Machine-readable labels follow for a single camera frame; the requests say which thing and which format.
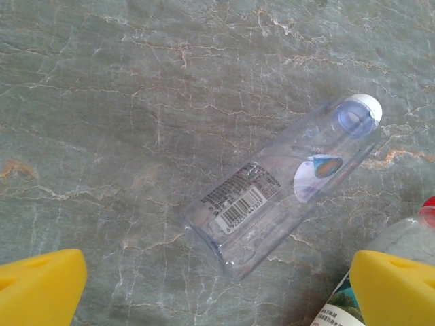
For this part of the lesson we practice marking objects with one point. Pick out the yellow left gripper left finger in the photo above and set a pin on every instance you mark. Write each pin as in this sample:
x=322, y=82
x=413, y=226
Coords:
x=37, y=288

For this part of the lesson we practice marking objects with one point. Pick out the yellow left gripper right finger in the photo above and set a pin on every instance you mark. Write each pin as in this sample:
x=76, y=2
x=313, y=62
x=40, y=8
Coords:
x=397, y=292

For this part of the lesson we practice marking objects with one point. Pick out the red-capped bottle with red label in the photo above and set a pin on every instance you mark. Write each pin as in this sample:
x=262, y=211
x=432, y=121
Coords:
x=401, y=237

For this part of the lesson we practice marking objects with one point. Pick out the clear square bottle white cap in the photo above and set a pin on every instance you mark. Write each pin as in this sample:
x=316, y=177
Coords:
x=272, y=190

